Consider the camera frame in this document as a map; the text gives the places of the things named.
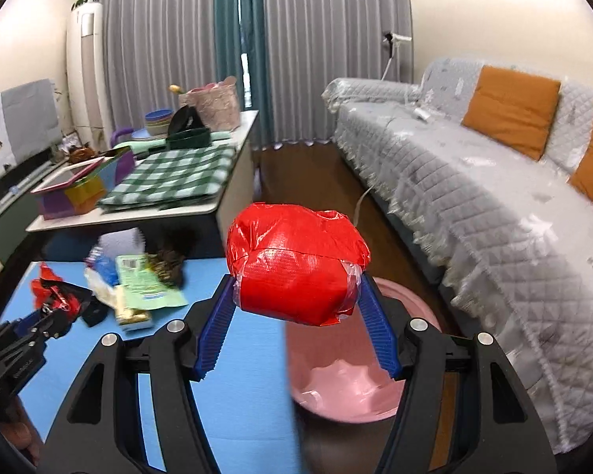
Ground green wet wipes packet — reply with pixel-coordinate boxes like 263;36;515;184
115;255;187;311

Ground dark floral scrunchie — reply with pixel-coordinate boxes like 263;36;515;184
146;248;184;289

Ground red plastic bag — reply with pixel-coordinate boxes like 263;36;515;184
226;203;370;326

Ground red black trash wrapper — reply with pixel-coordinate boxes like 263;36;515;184
30;262;110;327

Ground pink plastic basin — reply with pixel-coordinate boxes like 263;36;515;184
285;276;444;425

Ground white tissue paper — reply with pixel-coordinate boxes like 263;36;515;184
84;267;153;332

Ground white foam net sleeve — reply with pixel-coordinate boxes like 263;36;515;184
97;228;145;260

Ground white coffee table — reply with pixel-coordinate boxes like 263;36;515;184
26;110;259;258

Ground blue plastic wrapper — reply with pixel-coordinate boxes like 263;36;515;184
85;246;120;287

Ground tv cabinet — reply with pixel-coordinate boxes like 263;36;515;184
0;160;66;267

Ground green checkered cloth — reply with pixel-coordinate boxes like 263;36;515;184
98;145;236;212

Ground grey quilted sofa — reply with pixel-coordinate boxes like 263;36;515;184
322;58;593;454

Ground colourful storage box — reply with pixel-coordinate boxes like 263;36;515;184
32;147;136;219

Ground black cap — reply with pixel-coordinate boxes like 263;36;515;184
167;105;204;136

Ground stacked coloured bowls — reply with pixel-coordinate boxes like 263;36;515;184
144;108;173;137

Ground pink lace basket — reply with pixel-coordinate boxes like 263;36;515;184
179;76;241;132

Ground grey covered television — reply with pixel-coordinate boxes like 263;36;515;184
0;79;62;178

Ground orange cushion near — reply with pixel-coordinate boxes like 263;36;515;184
462;65;561;162

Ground white standing air conditioner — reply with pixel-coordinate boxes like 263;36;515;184
66;1;113;151

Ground grey curtain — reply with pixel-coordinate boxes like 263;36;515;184
98;0;414;147

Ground white charging cable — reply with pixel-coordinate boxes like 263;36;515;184
351;184;377;228

